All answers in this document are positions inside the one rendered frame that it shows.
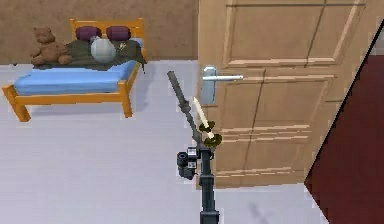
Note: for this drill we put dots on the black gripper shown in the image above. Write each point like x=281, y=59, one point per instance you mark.
x=182, y=160

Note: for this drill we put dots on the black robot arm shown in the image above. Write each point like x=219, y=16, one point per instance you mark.
x=207, y=200

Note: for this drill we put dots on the dark grey baseball bat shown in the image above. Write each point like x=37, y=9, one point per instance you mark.
x=181, y=98

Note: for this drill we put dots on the light brown wooden door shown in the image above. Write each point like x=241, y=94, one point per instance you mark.
x=283, y=100

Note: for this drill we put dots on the grey ball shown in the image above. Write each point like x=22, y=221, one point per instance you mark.
x=103, y=50

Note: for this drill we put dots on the orange wooden bed blue mattress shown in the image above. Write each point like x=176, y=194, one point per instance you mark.
x=66, y=81

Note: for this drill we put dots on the purple pillow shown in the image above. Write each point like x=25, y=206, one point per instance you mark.
x=87, y=32
x=118, y=32

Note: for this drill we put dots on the dark green blanket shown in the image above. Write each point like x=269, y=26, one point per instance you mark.
x=78, y=55

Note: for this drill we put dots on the brown teddy bear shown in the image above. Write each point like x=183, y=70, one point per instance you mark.
x=48, y=48

